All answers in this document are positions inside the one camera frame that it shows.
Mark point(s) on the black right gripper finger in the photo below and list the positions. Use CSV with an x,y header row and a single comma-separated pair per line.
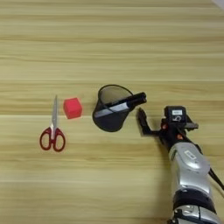
x,y
143,121
191,124

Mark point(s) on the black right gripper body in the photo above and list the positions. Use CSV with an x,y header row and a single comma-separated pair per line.
x,y
175,135

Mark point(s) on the red cube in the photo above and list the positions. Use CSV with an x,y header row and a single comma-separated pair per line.
x,y
73,108

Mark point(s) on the black marker with white label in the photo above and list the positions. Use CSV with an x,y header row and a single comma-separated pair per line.
x,y
128,103

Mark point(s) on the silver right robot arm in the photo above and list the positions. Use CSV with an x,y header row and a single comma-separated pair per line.
x,y
191,175

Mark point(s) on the black mesh pen cup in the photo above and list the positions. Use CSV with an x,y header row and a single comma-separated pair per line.
x,y
112,121

